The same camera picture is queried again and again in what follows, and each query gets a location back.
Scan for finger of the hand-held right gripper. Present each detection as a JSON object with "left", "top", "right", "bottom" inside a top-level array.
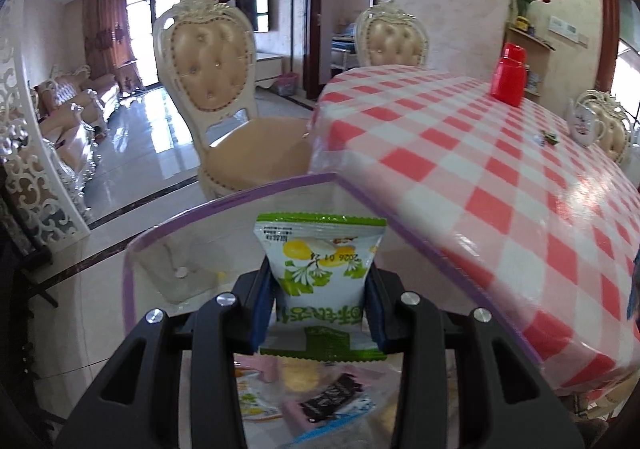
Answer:
[{"left": 626, "top": 245, "right": 640, "bottom": 323}]

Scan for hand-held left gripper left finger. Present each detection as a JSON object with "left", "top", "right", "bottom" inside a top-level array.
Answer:
[{"left": 55, "top": 261, "right": 275, "bottom": 449}]

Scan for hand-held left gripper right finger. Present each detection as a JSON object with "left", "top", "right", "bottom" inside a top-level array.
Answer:
[{"left": 365, "top": 266, "right": 586, "bottom": 449}]

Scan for green white nut packet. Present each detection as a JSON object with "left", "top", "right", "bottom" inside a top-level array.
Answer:
[
  {"left": 254, "top": 211, "right": 389, "bottom": 361},
  {"left": 237, "top": 376, "right": 284, "bottom": 423}
]

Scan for clear bin purple rim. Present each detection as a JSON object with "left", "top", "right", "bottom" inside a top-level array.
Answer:
[{"left": 122, "top": 172, "right": 544, "bottom": 449}]

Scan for plain pink snack packet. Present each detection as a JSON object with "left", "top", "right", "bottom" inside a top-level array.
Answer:
[{"left": 235, "top": 354, "right": 281, "bottom": 383}]

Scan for orange bread clear packet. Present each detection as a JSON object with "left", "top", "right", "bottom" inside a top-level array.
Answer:
[{"left": 277, "top": 360, "right": 332, "bottom": 395}]

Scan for pink packet dark label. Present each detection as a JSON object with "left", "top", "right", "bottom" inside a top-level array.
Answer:
[{"left": 281, "top": 371, "right": 364, "bottom": 436}]

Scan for blue white snack packet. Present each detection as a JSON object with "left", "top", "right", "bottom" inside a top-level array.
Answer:
[{"left": 292, "top": 391, "right": 379, "bottom": 449}]

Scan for cream tufted dining chair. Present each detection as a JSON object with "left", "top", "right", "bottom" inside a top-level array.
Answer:
[
  {"left": 353, "top": 0, "right": 431, "bottom": 70},
  {"left": 151, "top": 0, "right": 321, "bottom": 203},
  {"left": 574, "top": 89, "right": 635, "bottom": 166}
]

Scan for white floral teapot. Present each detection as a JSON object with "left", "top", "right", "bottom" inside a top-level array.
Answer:
[{"left": 566, "top": 98, "right": 608, "bottom": 148}]

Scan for red white checked tablecloth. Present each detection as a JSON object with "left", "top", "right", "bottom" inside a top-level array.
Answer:
[{"left": 307, "top": 64, "right": 640, "bottom": 397}]

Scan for glass panel door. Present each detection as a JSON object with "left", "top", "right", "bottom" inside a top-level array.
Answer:
[{"left": 596, "top": 0, "right": 640, "bottom": 130}]

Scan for pink basket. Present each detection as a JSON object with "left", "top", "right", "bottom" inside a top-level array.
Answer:
[{"left": 273, "top": 73, "right": 299, "bottom": 98}]

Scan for red thermos jug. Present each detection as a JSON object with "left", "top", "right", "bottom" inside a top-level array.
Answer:
[{"left": 490, "top": 43, "right": 529, "bottom": 106}]

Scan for white television cabinet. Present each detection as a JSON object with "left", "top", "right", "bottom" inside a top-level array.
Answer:
[{"left": 254, "top": 54, "right": 284, "bottom": 90}]

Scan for wooden corner shelf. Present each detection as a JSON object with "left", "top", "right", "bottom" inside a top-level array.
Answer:
[{"left": 504, "top": 23, "right": 557, "bottom": 96}]

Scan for white lattice screen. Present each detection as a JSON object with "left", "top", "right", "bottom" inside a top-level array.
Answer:
[{"left": 0, "top": 35, "right": 92, "bottom": 251}]

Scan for beige leather sofa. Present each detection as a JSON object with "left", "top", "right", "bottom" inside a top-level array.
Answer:
[{"left": 29, "top": 65, "right": 122, "bottom": 190}]

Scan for brown curtain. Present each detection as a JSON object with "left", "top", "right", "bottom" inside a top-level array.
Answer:
[{"left": 81, "top": 0, "right": 129, "bottom": 90}]

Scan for wall switch panel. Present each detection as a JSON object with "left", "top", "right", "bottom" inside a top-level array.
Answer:
[{"left": 546, "top": 15, "right": 592, "bottom": 48}]

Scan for wall television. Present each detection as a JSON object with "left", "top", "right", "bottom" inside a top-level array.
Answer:
[{"left": 234, "top": 0, "right": 271, "bottom": 34}]

